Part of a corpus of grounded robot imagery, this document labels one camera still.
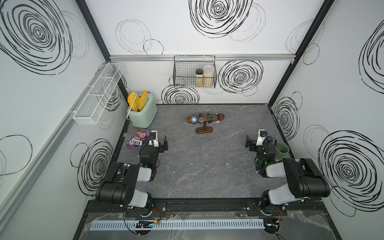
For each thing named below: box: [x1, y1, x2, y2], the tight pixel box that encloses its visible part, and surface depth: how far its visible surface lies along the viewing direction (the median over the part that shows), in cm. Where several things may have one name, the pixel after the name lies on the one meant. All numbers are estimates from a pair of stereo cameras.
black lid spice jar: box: [195, 68, 204, 88], surface depth 88 cm
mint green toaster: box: [127, 92, 158, 129], surface depth 103 cm
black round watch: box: [207, 113, 213, 124], surface depth 95 cm
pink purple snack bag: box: [126, 128, 151, 147], surface depth 98 cm
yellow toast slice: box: [137, 90, 149, 111], surface depth 96 cm
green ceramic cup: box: [275, 142, 290, 161], surface depth 91 cm
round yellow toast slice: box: [127, 91, 140, 111], surface depth 97 cm
